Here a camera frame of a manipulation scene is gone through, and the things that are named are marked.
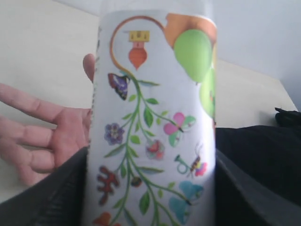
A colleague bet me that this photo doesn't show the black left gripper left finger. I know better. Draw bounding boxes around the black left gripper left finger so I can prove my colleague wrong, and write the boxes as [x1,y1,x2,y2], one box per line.
[0,147,87,226]

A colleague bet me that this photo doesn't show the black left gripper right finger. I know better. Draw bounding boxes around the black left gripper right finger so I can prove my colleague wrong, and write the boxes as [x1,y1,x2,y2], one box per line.
[216,149,301,226]

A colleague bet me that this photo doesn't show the floral label clear bottle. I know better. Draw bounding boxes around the floral label clear bottle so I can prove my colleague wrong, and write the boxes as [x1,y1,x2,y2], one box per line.
[81,0,217,226]

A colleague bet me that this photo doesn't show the forearm in black sleeve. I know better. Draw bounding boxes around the forearm in black sleeve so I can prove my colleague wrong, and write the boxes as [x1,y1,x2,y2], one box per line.
[216,108,301,205]

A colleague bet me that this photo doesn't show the person's open bare hand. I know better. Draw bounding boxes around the person's open bare hand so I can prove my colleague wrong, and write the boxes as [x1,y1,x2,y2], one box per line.
[0,53,96,186]

